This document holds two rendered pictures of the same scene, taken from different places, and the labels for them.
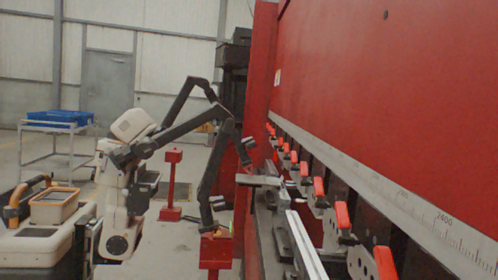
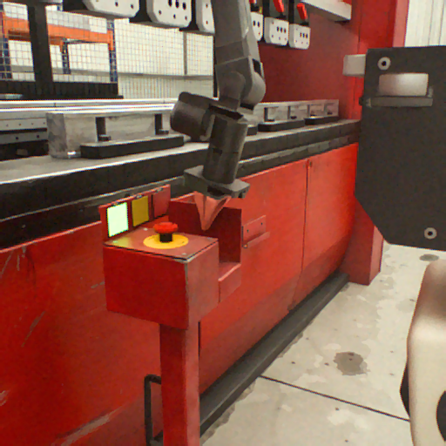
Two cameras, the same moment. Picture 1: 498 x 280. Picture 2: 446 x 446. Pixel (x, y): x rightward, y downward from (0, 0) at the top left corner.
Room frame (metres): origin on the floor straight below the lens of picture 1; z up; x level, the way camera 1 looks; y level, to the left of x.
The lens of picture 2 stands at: (2.12, 0.65, 1.01)
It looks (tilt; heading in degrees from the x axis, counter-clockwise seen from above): 16 degrees down; 216
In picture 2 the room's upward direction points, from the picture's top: straight up
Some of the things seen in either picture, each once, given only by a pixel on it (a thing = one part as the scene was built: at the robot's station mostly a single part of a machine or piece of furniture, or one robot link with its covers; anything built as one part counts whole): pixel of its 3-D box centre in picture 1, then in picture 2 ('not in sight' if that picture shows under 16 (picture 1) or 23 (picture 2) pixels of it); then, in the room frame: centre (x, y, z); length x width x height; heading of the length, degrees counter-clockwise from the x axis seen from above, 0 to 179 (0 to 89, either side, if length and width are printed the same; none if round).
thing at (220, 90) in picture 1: (219, 101); not in sight; (3.10, 0.38, 1.42); 0.45 x 0.12 x 0.36; 18
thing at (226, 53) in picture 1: (227, 90); not in sight; (3.17, 0.31, 1.53); 0.51 x 0.25 x 0.85; 18
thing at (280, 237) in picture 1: (281, 241); (137, 145); (1.34, -0.17, 0.89); 0.30 x 0.05 x 0.03; 4
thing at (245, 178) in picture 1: (256, 179); not in sight; (1.94, -0.04, 1.00); 0.26 x 0.18 x 0.01; 94
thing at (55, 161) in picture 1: (61, 152); not in sight; (4.22, 2.56, 0.47); 0.90 x 0.66 x 0.95; 9
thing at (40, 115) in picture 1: (55, 120); not in sight; (4.05, 2.55, 0.92); 0.50 x 0.36 x 0.18; 99
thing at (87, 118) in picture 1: (71, 118); not in sight; (4.46, 2.59, 0.92); 0.50 x 0.36 x 0.18; 99
